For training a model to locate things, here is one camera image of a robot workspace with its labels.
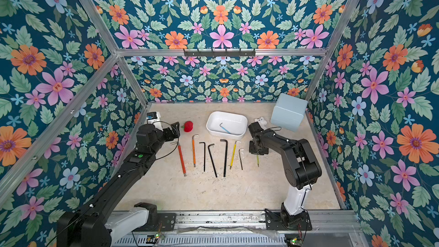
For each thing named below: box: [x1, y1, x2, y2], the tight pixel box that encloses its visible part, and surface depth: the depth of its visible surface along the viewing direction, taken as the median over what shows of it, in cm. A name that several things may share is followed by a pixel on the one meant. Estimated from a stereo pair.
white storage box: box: [205, 110, 249, 141], surface depth 110 cm
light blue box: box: [270, 93, 309, 133], surface depth 100 cm
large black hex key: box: [219, 138, 229, 178], surface depth 97 cm
